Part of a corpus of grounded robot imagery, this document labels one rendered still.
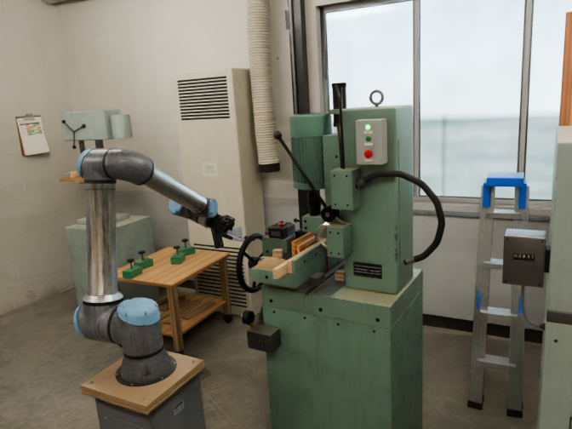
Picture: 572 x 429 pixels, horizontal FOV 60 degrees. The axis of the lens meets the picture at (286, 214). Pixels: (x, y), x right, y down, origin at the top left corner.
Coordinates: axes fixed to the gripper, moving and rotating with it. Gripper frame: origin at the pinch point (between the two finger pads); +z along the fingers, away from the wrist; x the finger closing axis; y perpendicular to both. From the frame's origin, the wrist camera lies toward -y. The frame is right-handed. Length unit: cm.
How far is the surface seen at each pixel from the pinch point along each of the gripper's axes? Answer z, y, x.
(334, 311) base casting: 61, 3, -21
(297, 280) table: 44, 11, -26
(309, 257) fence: 41.6, 16.5, -15.0
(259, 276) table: 27.6, 4.7, -27.3
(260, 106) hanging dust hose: -70, 40, 102
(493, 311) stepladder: 114, -2, 54
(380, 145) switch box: 56, 71, -17
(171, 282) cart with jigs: -54, -61, 21
